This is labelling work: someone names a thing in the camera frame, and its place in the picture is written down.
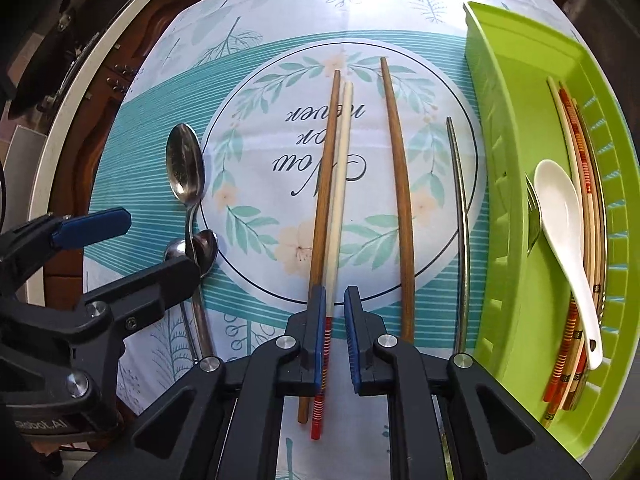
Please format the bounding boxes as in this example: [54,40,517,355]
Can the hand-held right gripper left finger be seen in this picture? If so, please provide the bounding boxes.
[75,285,328,480]

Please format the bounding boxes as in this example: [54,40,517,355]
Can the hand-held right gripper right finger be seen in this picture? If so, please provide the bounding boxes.
[343,285,592,480]

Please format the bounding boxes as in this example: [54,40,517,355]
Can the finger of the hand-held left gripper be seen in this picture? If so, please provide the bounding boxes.
[0,207,133,286]
[75,256,202,347]

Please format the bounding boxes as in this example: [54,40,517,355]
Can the small metal spoon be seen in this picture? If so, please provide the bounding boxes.
[164,239,201,361]
[192,230,219,281]

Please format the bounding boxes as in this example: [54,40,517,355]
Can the large metal spoon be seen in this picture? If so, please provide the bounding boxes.
[166,123,215,360]

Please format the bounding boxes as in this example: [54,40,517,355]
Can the cream red-banded chopstick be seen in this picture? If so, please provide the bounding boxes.
[310,82,355,441]
[555,82,601,411]
[559,85,603,406]

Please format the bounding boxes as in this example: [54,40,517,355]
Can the green plastic tray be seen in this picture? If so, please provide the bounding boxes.
[462,1,640,463]

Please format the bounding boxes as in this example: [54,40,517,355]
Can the white kitchen countertop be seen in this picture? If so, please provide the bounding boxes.
[25,0,198,306]

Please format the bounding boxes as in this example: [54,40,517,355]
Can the brown wooden kitchen cabinets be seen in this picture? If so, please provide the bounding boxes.
[45,0,213,413]

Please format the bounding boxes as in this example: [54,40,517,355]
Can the printed teal white tablecloth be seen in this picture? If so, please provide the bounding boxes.
[82,0,596,480]

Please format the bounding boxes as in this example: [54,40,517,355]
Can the metal fork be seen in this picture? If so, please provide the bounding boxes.
[524,174,544,251]

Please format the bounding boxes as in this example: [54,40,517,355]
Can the white ceramic spoon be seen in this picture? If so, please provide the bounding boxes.
[533,159,604,371]

